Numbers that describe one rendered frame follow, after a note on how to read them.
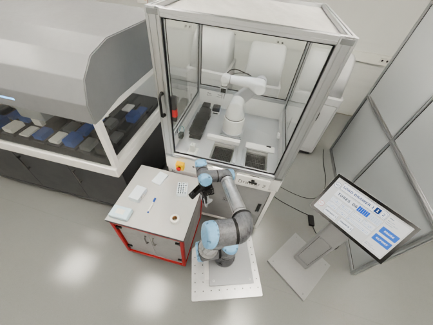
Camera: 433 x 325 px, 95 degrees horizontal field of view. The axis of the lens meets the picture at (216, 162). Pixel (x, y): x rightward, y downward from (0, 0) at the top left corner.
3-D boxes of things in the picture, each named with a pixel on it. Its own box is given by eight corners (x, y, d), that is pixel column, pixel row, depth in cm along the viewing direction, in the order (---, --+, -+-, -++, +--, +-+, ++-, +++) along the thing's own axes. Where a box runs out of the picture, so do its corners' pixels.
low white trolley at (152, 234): (186, 270, 199) (183, 240, 144) (128, 254, 205) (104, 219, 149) (202, 218, 238) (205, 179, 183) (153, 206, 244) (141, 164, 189)
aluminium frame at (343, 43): (282, 182, 164) (359, 39, 88) (165, 155, 174) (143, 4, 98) (282, 118, 229) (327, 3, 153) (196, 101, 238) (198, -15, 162)
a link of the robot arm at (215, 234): (218, 260, 127) (241, 242, 82) (195, 264, 123) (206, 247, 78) (215, 240, 133) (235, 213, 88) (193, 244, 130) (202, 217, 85)
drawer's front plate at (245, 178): (267, 189, 173) (270, 182, 165) (234, 182, 176) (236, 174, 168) (267, 188, 175) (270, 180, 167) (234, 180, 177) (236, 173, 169)
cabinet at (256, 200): (257, 231, 233) (278, 193, 175) (173, 209, 243) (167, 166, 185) (263, 171, 297) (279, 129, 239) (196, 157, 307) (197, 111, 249)
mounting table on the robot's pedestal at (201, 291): (258, 299, 133) (263, 296, 125) (191, 304, 128) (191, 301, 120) (246, 233, 163) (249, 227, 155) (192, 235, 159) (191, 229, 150)
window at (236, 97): (274, 175, 163) (334, 44, 93) (174, 151, 171) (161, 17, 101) (274, 174, 164) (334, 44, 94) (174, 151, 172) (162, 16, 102)
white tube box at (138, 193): (138, 203, 161) (137, 200, 157) (129, 200, 162) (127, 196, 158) (147, 191, 169) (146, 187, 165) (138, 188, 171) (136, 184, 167)
